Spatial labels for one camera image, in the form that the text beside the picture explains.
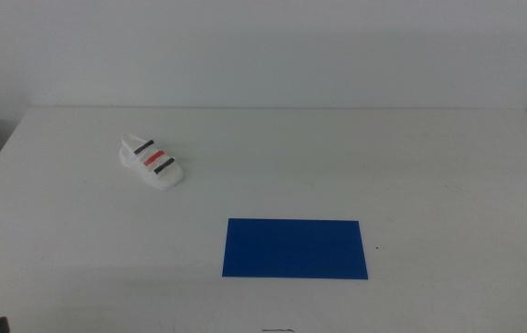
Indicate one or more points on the blue rectangular mat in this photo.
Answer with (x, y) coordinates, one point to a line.
(293, 250)

